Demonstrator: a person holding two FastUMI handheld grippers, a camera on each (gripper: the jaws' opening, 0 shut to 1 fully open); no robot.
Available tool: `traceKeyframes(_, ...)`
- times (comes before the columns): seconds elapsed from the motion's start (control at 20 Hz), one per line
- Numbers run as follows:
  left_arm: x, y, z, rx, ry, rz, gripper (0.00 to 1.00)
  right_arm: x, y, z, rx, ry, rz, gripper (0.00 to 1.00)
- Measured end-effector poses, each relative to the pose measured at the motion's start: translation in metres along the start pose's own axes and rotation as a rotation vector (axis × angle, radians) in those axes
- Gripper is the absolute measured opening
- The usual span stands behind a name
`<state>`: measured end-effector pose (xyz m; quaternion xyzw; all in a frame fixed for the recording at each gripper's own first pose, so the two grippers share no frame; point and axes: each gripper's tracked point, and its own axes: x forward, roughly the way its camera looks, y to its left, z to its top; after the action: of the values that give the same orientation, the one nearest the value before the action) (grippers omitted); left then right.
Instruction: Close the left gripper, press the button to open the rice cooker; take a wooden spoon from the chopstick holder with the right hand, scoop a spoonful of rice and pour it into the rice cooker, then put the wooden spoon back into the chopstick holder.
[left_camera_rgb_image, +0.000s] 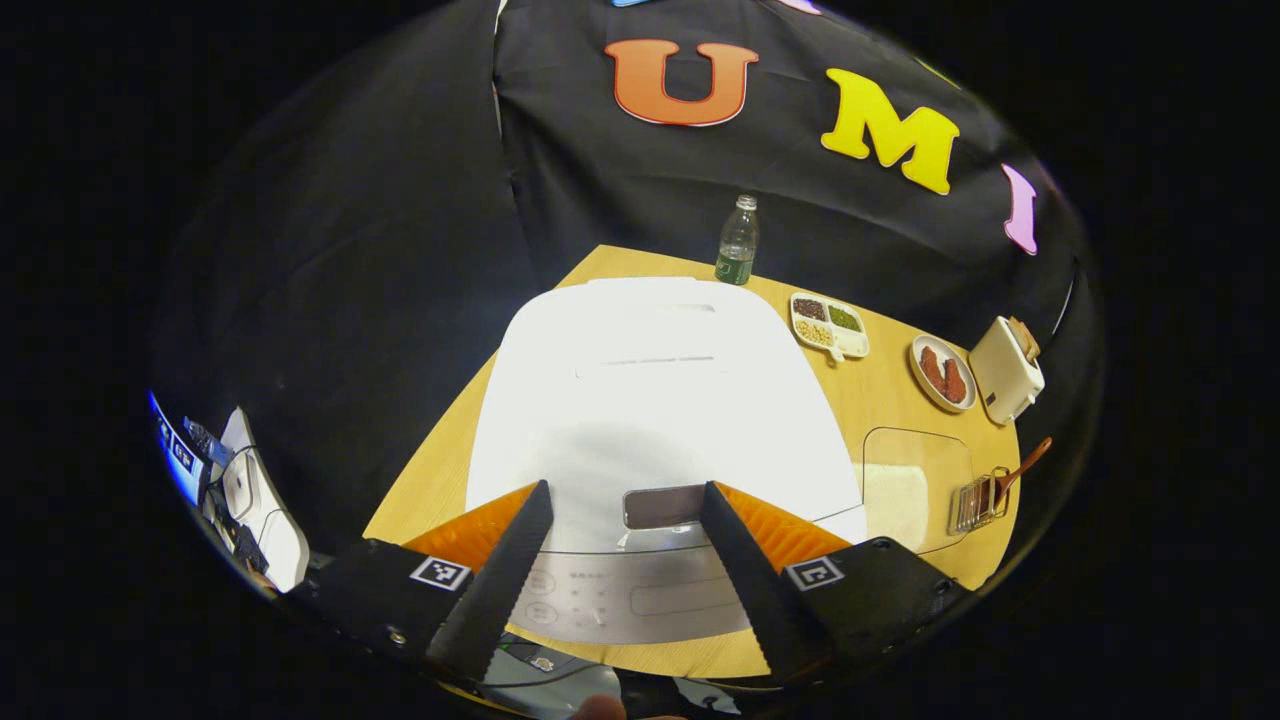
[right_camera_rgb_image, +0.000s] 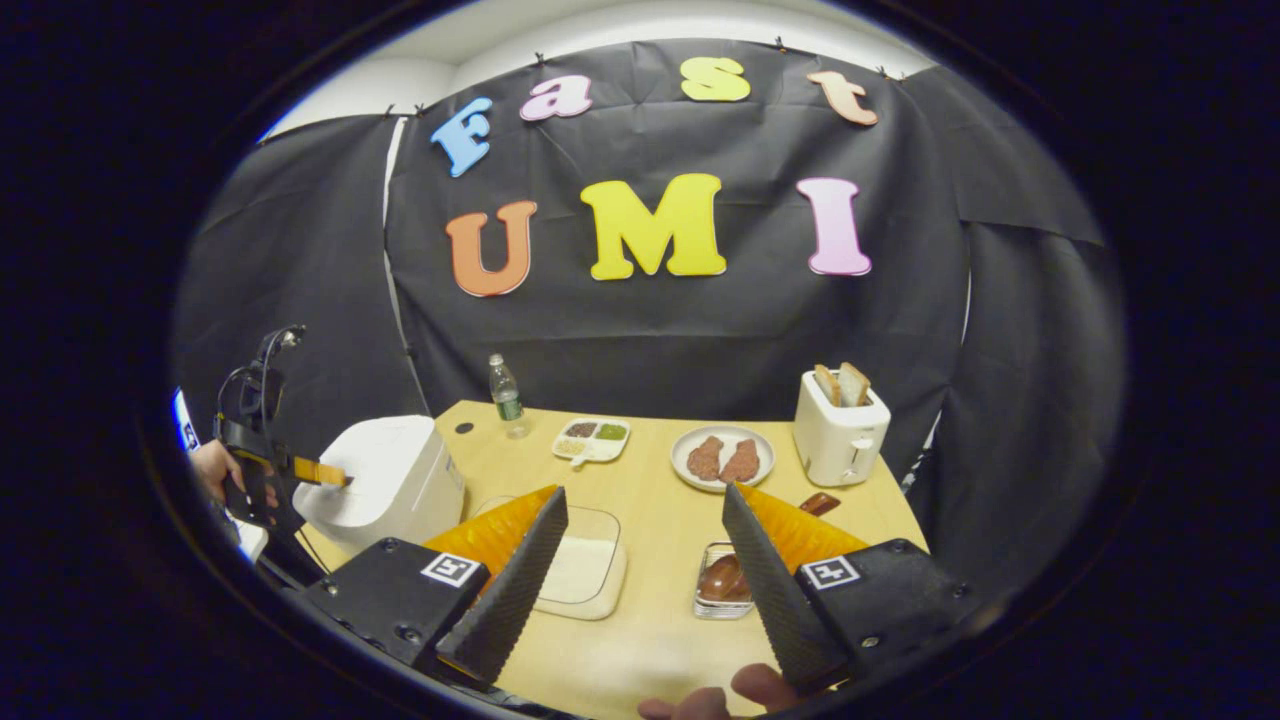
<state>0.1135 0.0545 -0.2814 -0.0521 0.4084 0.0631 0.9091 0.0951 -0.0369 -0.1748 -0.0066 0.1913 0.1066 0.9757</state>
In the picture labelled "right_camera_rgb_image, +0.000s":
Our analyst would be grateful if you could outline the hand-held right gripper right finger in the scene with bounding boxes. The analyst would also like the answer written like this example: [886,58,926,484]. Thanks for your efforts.
[722,483,976,696]

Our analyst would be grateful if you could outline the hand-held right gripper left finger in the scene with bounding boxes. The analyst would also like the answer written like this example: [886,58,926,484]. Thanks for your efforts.
[300,486,569,691]

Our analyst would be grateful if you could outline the brown wooden spoon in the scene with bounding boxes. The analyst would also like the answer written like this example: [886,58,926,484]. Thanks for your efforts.
[697,492,841,603]

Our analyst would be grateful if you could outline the white rice cooker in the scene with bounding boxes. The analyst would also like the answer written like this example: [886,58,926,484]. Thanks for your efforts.
[293,415,467,556]

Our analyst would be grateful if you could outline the metal chopstick holder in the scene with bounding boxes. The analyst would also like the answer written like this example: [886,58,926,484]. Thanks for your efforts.
[694,541,756,620]

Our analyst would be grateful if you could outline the round white plate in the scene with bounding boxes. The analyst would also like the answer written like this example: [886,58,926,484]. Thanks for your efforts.
[671,426,776,494]

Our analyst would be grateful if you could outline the black backdrop cloth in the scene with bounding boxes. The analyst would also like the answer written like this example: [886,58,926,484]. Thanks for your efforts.
[170,38,1126,601]

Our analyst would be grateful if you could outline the white toaster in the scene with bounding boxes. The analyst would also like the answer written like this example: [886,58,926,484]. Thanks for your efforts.
[794,363,892,488]

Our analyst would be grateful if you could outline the white divided sauce dish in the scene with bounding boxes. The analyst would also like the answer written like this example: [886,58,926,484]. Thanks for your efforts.
[552,417,632,469]

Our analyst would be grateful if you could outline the clear plastic water bottle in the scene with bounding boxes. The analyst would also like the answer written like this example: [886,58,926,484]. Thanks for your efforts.
[488,353,529,439]

